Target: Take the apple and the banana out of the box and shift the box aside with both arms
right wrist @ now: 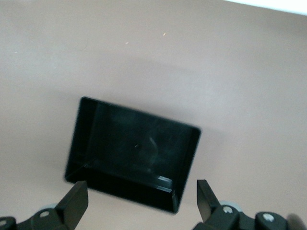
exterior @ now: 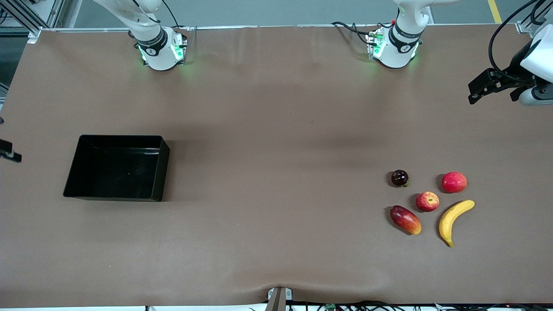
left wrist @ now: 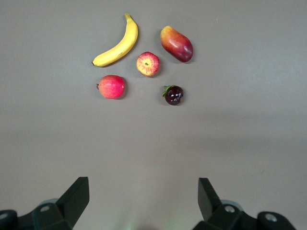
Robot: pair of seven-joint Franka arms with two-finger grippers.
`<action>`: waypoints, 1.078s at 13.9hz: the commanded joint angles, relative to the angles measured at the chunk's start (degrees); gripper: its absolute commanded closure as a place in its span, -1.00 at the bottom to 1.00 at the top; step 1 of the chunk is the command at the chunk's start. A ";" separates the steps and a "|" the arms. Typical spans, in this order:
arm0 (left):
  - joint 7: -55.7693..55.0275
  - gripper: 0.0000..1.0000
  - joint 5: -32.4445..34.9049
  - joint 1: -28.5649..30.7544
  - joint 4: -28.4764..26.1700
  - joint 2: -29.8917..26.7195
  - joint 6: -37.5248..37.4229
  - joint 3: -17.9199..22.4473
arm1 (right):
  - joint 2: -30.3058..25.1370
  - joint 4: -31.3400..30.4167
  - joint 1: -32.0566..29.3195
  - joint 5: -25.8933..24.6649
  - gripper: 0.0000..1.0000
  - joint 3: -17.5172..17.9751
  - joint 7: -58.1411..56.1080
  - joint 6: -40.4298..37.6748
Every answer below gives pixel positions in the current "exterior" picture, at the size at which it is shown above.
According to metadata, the grey table edge clamp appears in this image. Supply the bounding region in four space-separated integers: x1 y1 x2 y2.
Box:
266 286 293 311

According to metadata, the red yellow mango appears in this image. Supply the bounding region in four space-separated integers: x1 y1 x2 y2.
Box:
390 205 422 235

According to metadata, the brown table cover sheet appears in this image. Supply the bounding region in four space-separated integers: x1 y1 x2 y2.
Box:
0 25 553 308

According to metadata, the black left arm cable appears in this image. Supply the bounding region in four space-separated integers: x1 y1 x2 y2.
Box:
489 0 538 83

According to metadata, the dark purple mangosteen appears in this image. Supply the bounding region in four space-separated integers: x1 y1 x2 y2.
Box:
391 169 410 188

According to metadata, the black right base cable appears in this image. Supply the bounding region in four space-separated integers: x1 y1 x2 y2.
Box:
162 0 191 33

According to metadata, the red peach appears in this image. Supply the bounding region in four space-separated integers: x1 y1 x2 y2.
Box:
441 171 468 194

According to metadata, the black left base cable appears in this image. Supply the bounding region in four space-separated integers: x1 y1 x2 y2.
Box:
331 21 373 47

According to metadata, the aluminium frame beam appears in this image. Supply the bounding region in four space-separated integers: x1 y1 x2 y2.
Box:
0 0 66 44
516 11 540 34

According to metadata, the black cable bundle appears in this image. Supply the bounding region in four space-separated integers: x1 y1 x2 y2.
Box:
248 300 553 311

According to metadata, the black plastic tray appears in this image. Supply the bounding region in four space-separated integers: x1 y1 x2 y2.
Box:
63 134 171 203

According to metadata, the yellow banana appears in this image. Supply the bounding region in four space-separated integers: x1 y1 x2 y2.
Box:
439 200 476 248

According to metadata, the black base cable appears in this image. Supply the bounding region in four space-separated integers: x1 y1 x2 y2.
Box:
162 0 191 33
331 21 373 47

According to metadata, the small red yellow apple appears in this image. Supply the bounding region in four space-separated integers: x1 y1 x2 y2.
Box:
416 191 440 213

